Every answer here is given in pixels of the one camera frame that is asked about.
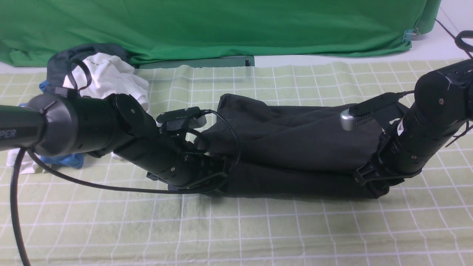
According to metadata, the light green checkered tablecloth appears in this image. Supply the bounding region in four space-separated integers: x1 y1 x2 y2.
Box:
18 59 473 266

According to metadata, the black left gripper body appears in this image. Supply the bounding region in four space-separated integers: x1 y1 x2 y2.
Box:
113 135 228 195

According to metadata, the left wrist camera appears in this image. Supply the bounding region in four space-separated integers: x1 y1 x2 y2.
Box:
155 107 207 134

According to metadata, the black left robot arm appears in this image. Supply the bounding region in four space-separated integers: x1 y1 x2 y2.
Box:
1 94 229 193

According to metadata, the white crumpled shirt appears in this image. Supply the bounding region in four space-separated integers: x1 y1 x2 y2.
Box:
80 53 150 113

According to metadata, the blue crumpled garment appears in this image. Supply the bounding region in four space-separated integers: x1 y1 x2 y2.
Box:
18 81 84 170

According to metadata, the dark gray long-sleeved shirt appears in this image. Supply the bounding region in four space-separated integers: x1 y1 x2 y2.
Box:
217 94 404 199

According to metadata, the white garment under pile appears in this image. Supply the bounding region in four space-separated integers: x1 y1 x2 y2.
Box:
6 149 37 174

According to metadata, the blue binder clip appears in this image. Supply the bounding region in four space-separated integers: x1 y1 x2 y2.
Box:
402 28 421 43

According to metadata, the dark gray crumpled garment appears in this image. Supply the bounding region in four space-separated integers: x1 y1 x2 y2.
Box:
39 43 133 97

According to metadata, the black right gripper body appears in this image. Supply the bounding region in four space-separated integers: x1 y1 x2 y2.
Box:
353 104 462 188

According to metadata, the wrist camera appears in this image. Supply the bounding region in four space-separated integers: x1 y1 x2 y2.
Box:
340 92 409 131
155 107 207 134

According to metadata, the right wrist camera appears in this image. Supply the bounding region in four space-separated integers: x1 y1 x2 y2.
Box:
340 92 409 131

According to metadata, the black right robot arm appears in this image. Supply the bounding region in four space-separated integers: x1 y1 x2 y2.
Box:
340 59 472 186

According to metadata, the green backdrop cloth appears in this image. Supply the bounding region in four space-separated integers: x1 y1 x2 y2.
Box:
0 0 440 67

